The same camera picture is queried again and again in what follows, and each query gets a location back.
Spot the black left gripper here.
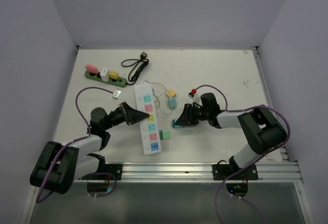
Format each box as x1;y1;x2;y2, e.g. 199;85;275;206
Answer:
102;101;149;130

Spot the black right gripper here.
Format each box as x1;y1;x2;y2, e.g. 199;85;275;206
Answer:
175;103;210;126

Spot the teal cube plug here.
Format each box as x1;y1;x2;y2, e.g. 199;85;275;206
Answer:
171;119;182;129

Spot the light blue charger plug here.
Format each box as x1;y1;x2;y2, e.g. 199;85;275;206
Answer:
167;97;177;109

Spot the white multi-socket power strip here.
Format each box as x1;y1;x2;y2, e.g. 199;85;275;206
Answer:
134;84;161;155

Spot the green cube plug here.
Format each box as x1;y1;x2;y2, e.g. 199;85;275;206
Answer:
159;129;171;140

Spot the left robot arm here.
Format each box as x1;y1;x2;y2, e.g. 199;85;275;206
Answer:
30;102;150;195

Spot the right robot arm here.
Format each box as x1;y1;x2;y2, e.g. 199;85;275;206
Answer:
174;93;290;179

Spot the small yellow plug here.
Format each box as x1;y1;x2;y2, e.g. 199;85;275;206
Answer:
109;71;119;80

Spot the pink plug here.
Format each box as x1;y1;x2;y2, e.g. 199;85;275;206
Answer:
85;64;99;74

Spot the green power strip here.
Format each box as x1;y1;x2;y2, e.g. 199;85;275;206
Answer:
84;70;128;88

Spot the white cube charger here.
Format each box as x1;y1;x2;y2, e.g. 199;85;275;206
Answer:
99;68;110;83

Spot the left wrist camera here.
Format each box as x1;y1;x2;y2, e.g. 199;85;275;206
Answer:
112;89;121;100

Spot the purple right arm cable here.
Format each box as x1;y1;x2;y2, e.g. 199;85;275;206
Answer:
196;85;292;224

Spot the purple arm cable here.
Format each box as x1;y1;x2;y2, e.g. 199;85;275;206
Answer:
196;85;292;224
35;87;118;204

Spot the black power cord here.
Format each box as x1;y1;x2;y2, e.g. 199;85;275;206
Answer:
120;51;150;86

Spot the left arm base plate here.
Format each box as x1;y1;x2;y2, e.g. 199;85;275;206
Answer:
84;163;123;181

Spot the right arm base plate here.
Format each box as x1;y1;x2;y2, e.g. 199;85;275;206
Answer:
212;164;259;180

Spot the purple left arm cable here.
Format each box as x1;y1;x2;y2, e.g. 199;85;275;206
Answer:
35;87;118;204

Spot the aluminium mounting rail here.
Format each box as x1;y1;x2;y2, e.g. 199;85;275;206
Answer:
32;161;304;184

